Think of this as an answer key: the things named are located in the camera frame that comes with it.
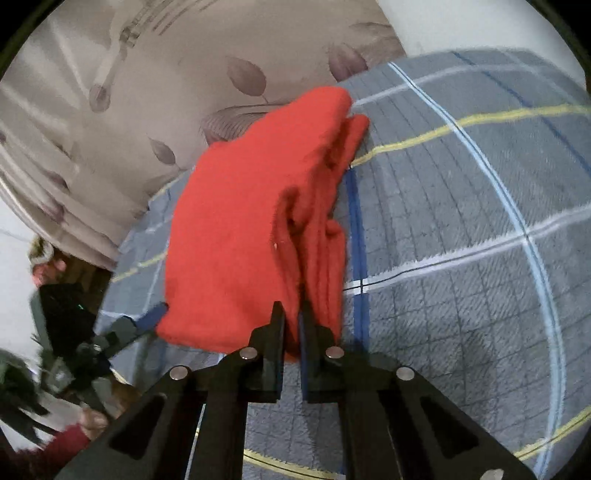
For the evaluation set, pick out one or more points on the person's left forearm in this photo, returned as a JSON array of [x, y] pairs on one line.
[[60, 443]]

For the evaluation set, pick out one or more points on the beige leaf print curtain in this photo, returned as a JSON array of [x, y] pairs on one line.
[[138, 115]]

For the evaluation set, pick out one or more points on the colourful patterned cloth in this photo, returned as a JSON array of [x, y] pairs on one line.
[[46, 263]]

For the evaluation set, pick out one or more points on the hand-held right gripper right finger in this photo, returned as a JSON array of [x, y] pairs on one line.
[[304, 364]]

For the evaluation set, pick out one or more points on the red knit sweater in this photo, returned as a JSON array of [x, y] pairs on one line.
[[258, 221]]

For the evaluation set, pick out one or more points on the dark green cloth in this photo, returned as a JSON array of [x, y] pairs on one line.
[[18, 397]]

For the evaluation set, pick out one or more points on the person with headset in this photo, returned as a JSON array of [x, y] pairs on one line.
[[78, 304]]

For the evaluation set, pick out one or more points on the grey plaid bed sheet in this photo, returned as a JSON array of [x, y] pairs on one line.
[[461, 258]]

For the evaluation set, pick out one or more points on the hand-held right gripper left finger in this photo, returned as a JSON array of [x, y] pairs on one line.
[[278, 364]]

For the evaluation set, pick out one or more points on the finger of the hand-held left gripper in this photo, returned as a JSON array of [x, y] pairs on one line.
[[115, 334], [151, 316]]

